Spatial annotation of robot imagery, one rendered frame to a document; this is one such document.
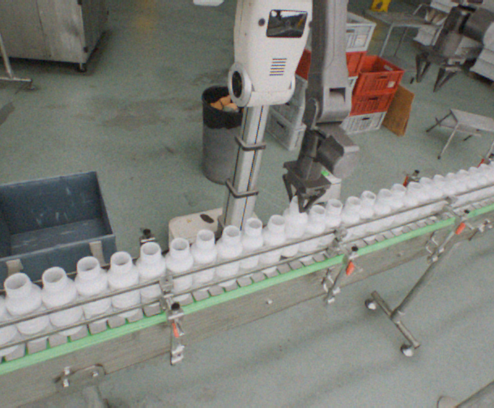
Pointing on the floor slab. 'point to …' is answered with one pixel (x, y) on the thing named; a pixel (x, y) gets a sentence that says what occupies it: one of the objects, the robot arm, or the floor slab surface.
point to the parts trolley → (402, 34)
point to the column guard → (380, 6)
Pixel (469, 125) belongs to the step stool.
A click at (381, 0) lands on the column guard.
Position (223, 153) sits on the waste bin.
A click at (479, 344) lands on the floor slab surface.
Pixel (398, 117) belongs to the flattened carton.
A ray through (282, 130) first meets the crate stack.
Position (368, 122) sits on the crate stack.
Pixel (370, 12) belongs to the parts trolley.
